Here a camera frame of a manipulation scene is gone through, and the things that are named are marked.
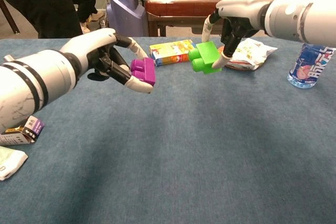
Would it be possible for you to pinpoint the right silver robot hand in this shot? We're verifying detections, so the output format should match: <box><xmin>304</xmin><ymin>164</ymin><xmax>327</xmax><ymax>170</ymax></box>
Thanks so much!
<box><xmin>201</xmin><ymin>0</ymin><xmax>274</xmax><ymax>69</ymax></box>

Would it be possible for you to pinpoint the black card box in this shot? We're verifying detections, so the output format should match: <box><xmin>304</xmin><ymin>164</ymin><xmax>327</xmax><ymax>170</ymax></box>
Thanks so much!
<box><xmin>0</xmin><ymin>115</ymin><xmax>45</xmax><ymax>146</ymax></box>

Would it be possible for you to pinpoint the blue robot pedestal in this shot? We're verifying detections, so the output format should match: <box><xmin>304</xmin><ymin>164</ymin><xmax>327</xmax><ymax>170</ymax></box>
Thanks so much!
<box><xmin>106</xmin><ymin>0</ymin><xmax>149</xmax><ymax>38</ymax></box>

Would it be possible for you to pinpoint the purple toy block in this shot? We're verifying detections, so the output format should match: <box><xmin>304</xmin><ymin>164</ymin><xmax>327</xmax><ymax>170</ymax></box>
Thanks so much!
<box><xmin>130</xmin><ymin>57</ymin><xmax>156</xmax><ymax>87</ymax></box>

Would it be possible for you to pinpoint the brown mahjong table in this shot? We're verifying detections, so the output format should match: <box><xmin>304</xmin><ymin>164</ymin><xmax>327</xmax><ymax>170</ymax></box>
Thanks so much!
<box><xmin>144</xmin><ymin>0</ymin><xmax>316</xmax><ymax>37</ymax></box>

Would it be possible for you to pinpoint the blue table cloth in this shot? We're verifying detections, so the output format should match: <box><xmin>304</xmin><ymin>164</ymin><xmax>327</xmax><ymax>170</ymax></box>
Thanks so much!
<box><xmin>0</xmin><ymin>36</ymin><xmax>336</xmax><ymax>224</ymax></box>

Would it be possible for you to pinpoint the orange woven coaster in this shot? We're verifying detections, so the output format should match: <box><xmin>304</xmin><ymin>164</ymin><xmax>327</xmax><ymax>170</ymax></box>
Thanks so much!
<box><xmin>216</xmin><ymin>45</ymin><xmax>263</xmax><ymax>71</ymax></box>

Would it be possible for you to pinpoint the white green tissue pack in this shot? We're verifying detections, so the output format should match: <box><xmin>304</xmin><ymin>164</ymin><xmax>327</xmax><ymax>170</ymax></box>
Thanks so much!
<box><xmin>0</xmin><ymin>146</ymin><xmax>29</xmax><ymax>182</ymax></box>

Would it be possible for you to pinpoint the green toy block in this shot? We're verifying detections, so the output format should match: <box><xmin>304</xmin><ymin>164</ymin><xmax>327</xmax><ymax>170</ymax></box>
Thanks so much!
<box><xmin>188</xmin><ymin>40</ymin><xmax>223</xmax><ymax>74</ymax></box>

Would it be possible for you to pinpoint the white snack bag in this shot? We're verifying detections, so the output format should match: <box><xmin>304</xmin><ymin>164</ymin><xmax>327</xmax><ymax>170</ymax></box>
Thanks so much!
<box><xmin>225</xmin><ymin>37</ymin><xmax>279</xmax><ymax>71</ymax></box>

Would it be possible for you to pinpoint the yellow carton box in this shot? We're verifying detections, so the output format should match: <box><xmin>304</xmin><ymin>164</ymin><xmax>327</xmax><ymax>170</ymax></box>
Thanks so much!
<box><xmin>149</xmin><ymin>39</ymin><xmax>197</xmax><ymax>67</ymax></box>

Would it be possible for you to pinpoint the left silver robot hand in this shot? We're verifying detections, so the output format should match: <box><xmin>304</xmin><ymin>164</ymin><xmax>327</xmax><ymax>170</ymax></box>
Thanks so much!
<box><xmin>59</xmin><ymin>28</ymin><xmax>154</xmax><ymax>94</ymax></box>

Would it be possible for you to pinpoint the blue water bottle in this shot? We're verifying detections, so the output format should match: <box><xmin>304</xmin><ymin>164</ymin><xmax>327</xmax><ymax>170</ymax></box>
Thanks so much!
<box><xmin>287</xmin><ymin>42</ymin><xmax>336</xmax><ymax>90</ymax></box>

